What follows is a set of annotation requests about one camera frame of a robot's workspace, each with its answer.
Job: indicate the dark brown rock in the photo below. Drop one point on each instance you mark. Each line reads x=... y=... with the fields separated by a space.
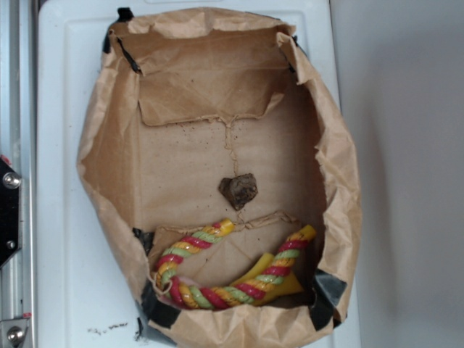
x=239 y=190

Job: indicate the brown paper bag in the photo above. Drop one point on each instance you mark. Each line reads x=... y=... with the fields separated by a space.
x=185 y=99

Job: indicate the white plastic tray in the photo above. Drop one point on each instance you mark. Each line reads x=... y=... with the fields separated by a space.
x=82 y=298

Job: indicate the red green yellow rope toy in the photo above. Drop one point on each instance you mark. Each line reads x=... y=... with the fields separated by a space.
x=270 y=278

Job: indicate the black metal bracket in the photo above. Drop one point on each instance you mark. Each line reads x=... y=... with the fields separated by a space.
x=10 y=211

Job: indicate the aluminium frame rail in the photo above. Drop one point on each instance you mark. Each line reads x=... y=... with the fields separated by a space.
x=19 y=21

